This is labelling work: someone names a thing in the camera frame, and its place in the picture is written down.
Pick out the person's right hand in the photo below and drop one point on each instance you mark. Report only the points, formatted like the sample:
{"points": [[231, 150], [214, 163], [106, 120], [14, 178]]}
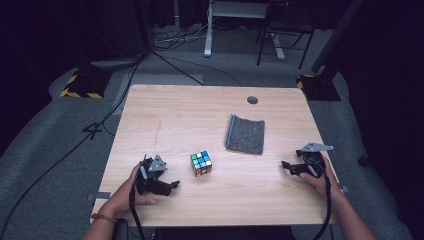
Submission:
{"points": [[325, 186]]}

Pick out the white desk frame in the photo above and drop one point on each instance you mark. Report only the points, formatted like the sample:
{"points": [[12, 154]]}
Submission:
{"points": [[208, 36]]}

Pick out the round table grommet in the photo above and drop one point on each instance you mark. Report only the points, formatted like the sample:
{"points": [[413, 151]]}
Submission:
{"points": [[252, 100]]}

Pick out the person's left hand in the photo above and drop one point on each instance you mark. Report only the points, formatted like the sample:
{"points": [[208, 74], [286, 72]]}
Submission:
{"points": [[123, 200]]}

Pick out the multicoloured puzzle cube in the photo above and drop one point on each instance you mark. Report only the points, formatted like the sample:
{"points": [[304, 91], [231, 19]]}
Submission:
{"points": [[201, 164]]}

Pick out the black slanted stand pole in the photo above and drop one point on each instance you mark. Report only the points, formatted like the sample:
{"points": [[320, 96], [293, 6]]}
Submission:
{"points": [[336, 36]]}

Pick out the person's dark clothing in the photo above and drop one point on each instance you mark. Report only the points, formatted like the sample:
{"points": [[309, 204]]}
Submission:
{"points": [[226, 233]]}

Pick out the yellow-black striped stand base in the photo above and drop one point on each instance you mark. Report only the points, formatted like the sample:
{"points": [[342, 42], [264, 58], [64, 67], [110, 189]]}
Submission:
{"points": [[320, 88], [85, 85]]}

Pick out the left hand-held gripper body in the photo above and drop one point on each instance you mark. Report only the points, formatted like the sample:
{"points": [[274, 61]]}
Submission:
{"points": [[156, 165]]}

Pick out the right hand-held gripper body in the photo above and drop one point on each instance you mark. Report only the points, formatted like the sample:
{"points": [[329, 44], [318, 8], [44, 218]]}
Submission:
{"points": [[313, 160]]}

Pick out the grey cloth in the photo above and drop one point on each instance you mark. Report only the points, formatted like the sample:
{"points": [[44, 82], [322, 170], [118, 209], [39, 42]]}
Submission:
{"points": [[246, 135]]}

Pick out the small black round object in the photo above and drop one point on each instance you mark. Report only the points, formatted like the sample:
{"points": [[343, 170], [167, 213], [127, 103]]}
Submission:
{"points": [[363, 161]]}

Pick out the black chair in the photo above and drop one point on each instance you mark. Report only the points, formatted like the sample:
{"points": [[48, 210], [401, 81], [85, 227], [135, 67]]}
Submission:
{"points": [[286, 28]]}

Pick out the grey tape piece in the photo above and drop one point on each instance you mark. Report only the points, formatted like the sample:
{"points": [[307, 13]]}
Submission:
{"points": [[101, 195], [345, 189]]}

